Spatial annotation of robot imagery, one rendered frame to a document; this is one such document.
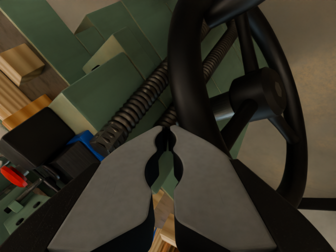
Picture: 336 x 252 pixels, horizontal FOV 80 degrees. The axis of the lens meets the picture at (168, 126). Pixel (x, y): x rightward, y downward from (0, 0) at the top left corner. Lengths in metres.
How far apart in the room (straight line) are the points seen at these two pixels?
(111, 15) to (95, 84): 0.21
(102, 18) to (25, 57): 0.14
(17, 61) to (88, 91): 0.13
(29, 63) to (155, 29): 0.25
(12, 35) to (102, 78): 0.16
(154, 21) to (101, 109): 0.30
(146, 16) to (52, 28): 0.19
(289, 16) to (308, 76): 0.29
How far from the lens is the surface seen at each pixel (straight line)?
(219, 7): 0.20
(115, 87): 0.22
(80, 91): 0.20
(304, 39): 1.11
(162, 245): 1.86
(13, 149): 0.22
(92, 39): 0.36
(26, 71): 0.32
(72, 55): 0.33
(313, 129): 1.36
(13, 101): 0.45
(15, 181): 0.26
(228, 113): 0.28
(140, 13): 0.45
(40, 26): 0.34
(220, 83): 0.57
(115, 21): 0.40
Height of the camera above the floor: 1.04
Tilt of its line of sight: 38 degrees down
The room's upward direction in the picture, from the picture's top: 143 degrees counter-clockwise
